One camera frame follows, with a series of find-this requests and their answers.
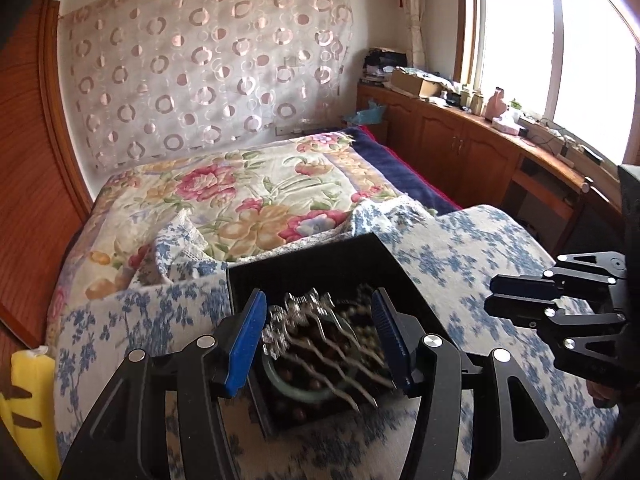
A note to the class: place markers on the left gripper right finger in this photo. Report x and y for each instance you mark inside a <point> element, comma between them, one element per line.
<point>398,336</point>

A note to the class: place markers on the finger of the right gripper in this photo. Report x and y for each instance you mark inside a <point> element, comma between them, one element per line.
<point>523,312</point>
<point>523,286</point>

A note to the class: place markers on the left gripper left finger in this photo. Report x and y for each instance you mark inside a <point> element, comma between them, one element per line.
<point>246,334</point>

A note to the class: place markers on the silver hair fork pin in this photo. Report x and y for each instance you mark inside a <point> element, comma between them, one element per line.
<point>339,332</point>

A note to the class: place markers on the green jade bangle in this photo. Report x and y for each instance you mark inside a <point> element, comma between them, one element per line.
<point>307,379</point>

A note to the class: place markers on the black jewelry box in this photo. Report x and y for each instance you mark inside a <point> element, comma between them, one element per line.
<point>345,269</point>

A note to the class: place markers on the right hand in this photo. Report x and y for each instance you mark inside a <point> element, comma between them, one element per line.
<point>603,397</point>

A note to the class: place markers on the blue floral bed cover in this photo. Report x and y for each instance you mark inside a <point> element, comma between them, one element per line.
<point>157,287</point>

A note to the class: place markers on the wooden cabinet counter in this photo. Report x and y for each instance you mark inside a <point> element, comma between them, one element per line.
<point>474,164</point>

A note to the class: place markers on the navy blue blanket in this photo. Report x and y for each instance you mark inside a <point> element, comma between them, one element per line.
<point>398,172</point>

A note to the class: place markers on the pink floral quilt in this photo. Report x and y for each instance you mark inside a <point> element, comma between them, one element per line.
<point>243,202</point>

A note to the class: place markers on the pink figurine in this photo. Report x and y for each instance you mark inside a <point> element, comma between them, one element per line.
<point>496,105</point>

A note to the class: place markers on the yellow plush toy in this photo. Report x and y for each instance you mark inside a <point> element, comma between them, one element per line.
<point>27,409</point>

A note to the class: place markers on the cardboard box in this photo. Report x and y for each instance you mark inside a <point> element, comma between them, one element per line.
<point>414,85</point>

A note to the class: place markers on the wooden headboard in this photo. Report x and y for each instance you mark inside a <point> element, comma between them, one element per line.
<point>44,200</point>

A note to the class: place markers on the white circle pattern curtain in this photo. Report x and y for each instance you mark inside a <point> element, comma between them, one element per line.
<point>155,79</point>

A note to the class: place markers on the window with wooden frame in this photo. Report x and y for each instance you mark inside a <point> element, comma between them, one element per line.
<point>572,63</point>

